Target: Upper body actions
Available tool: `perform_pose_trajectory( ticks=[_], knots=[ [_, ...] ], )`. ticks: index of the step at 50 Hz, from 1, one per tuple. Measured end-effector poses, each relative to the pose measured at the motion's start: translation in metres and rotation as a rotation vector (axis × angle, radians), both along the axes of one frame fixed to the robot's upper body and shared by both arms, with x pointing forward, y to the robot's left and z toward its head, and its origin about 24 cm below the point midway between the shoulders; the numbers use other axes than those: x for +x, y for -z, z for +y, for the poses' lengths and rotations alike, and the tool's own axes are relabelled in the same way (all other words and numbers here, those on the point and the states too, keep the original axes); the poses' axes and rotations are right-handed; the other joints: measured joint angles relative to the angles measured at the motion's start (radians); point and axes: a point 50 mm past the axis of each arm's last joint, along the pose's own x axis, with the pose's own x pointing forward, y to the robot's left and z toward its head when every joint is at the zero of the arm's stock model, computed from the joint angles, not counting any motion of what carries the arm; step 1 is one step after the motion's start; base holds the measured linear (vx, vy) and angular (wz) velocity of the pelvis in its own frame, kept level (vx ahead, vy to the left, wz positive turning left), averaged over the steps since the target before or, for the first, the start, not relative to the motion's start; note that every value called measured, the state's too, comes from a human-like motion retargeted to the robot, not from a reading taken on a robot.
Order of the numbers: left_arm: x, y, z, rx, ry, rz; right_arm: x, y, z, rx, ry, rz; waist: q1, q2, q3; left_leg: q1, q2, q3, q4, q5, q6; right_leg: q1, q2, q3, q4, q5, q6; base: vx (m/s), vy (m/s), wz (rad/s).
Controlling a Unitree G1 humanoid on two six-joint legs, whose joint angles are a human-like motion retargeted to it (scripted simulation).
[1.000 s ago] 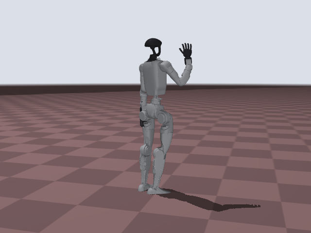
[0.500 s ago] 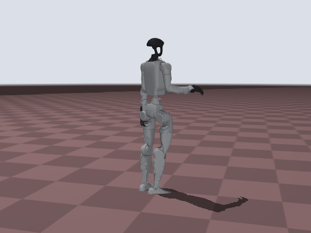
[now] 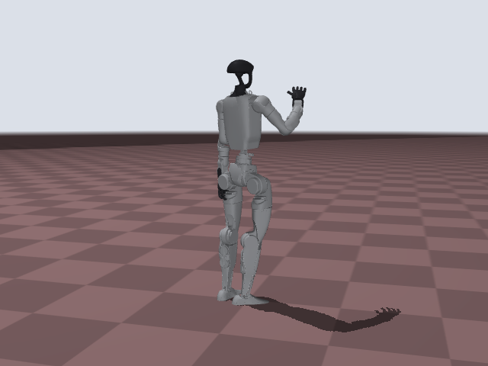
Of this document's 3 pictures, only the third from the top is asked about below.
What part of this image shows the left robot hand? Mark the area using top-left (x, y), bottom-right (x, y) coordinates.
top-left (217, 168), bottom-right (228, 200)

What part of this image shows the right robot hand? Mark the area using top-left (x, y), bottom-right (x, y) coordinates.
top-left (287, 86), bottom-right (307, 108)

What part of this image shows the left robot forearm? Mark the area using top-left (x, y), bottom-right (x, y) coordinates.
top-left (217, 140), bottom-right (230, 175)

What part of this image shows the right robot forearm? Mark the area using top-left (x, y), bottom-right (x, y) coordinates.
top-left (285, 100), bottom-right (303, 130)

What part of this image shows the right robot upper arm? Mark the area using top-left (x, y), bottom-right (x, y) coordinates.
top-left (249, 95), bottom-right (294, 136)

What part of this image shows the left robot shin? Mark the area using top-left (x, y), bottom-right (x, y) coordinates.
top-left (219, 229), bottom-right (238, 292)

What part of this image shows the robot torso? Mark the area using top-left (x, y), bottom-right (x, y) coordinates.
top-left (223, 91), bottom-right (262, 187)

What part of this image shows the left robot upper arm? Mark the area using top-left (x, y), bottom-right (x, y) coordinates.
top-left (216, 99), bottom-right (229, 145)

